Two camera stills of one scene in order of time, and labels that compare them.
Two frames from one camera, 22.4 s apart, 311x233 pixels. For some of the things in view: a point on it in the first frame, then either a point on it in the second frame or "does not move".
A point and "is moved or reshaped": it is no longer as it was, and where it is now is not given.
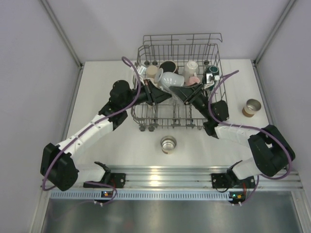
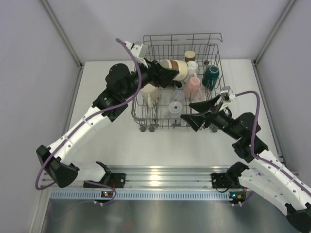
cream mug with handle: (191, 69) does not move
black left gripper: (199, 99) to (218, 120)
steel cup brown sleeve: (168, 143) to (179, 65)
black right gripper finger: (158, 95) to (161, 76)
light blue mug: (165, 80) is moved or reshaped
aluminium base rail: (176, 177) does not move
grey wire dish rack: (171, 59) does not move
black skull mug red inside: (168, 66) is moved or reshaped
